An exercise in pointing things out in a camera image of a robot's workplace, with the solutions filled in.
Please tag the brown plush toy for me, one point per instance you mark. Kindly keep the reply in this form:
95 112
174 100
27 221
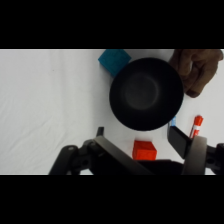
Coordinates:
197 70

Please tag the orange marker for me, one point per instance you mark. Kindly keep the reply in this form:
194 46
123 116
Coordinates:
196 126

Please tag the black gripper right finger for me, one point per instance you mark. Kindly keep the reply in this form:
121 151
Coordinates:
196 153

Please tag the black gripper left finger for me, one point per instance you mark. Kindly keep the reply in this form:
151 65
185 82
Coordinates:
113 153

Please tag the blue marker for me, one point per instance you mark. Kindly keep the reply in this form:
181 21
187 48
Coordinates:
173 121

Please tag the black bowl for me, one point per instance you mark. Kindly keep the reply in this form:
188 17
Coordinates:
146 94

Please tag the teal cube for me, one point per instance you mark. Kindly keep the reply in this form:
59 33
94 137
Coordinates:
113 61

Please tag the red cube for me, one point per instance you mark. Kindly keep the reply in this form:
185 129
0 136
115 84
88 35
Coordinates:
144 150

